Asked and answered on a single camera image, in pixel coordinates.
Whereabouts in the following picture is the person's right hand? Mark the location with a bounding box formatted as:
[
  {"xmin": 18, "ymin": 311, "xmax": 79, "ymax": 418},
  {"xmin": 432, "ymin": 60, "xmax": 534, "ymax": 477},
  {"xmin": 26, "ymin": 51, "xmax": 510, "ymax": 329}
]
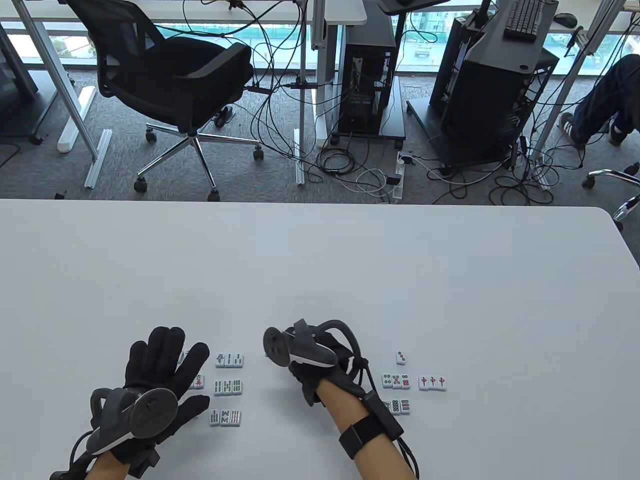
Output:
[{"xmin": 289, "ymin": 332, "xmax": 371, "ymax": 407}]

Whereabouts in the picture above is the person's left hand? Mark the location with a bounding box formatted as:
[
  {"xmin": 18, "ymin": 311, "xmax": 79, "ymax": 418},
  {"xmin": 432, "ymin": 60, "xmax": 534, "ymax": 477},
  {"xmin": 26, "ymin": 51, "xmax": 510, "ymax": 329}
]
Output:
[{"xmin": 90, "ymin": 326, "xmax": 211, "ymax": 463}]

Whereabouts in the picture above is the person's right forearm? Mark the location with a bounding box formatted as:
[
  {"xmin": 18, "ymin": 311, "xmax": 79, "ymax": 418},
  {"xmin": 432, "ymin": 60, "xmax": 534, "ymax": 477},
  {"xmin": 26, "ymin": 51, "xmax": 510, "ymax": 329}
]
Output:
[{"xmin": 317, "ymin": 380, "xmax": 418, "ymax": 480}]

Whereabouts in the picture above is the person's left forearm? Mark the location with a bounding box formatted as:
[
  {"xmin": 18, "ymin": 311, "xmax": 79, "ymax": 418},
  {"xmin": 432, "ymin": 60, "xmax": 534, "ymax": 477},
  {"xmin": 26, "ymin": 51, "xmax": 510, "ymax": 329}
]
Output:
[{"xmin": 90, "ymin": 452, "xmax": 135, "ymax": 480}]

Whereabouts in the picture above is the grey hand tracking controller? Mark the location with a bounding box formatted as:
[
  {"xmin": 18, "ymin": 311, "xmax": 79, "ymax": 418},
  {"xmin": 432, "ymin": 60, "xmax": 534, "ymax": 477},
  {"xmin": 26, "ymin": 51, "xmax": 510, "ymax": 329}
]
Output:
[
  {"xmin": 90, "ymin": 387, "xmax": 179, "ymax": 455},
  {"xmin": 263, "ymin": 320, "xmax": 362, "ymax": 368}
]

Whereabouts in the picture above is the white power strip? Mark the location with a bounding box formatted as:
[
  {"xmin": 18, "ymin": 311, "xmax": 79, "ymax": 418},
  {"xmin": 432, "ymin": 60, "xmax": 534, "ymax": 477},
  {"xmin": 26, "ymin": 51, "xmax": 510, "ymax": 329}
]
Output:
[{"xmin": 392, "ymin": 151, "xmax": 408, "ymax": 202}]

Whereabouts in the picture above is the black wheeled computer cart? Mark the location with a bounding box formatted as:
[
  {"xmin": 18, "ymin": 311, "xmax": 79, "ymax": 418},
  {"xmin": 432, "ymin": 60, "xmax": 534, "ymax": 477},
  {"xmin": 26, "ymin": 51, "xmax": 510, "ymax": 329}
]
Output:
[
  {"xmin": 406, "ymin": 97, "xmax": 532, "ymax": 177},
  {"xmin": 328, "ymin": 75, "xmax": 407, "ymax": 149}
]

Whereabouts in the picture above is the black mesh office chair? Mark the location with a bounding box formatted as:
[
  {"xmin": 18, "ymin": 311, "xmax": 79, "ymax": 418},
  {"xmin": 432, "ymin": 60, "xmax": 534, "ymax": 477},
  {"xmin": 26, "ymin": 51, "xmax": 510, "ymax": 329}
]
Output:
[
  {"xmin": 65, "ymin": 0, "xmax": 265, "ymax": 202},
  {"xmin": 581, "ymin": 161, "xmax": 640, "ymax": 232}
]

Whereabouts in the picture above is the black computer tower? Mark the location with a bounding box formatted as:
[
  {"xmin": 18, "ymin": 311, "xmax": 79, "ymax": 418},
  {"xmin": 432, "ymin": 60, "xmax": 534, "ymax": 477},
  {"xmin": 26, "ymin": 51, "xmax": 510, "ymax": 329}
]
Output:
[
  {"xmin": 430, "ymin": 15, "xmax": 560, "ymax": 166},
  {"xmin": 338, "ymin": 43, "xmax": 396, "ymax": 135}
]

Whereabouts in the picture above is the dark grey equipment cart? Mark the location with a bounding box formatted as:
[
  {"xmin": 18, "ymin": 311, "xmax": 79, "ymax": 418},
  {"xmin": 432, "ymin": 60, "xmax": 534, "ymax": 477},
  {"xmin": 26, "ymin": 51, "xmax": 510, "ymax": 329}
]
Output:
[{"xmin": 0, "ymin": 22, "xmax": 61, "ymax": 147}]

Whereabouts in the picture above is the black white striped sneaker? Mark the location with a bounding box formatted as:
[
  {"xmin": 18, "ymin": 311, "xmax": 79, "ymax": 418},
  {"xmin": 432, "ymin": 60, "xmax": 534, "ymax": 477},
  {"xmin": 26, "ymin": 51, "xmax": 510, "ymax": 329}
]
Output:
[
  {"xmin": 558, "ymin": 112, "xmax": 587, "ymax": 150},
  {"xmin": 607, "ymin": 119, "xmax": 630, "ymax": 148}
]

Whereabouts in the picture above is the white standing desk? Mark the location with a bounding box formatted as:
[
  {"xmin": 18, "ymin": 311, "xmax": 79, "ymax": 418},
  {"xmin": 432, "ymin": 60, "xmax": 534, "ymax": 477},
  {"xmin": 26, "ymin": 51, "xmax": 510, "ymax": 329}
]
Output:
[{"xmin": 0, "ymin": 0, "xmax": 368, "ymax": 153}]

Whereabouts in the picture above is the black monitor stand with tray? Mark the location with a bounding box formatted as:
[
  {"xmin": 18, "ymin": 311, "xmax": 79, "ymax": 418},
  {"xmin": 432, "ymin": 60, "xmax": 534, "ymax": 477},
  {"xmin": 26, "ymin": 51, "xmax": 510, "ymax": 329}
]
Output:
[
  {"xmin": 467, "ymin": 0, "xmax": 560, "ymax": 76},
  {"xmin": 345, "ymin": 0, "xmax": 451, "ymax": 48}
]

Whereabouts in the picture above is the black keyboard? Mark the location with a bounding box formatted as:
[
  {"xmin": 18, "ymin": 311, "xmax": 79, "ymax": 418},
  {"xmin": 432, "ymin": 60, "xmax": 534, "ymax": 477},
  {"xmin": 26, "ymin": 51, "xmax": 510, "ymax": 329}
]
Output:
[{"xmin": 503, "ymin": 0, "xmax": 547, "ymax": 41}]

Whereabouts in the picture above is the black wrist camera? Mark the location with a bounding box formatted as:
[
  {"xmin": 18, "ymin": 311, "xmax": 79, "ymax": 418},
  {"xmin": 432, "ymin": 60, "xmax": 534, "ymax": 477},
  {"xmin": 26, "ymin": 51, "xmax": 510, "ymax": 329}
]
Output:
[{"xmin": 131, "ymin": 445, "xmax": 161, "ymax": 476}]

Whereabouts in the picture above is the tangle of black cables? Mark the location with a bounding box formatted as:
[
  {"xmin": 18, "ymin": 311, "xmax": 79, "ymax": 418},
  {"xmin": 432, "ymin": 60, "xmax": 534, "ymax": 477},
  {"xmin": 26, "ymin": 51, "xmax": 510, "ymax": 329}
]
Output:
[
  {"xmin": 425, "ymin": 115, "xmax": 586, "ymax": 207},
  {"xmin": 182, "ymin": 0, "xmax": 401, "ymax": 203}
]

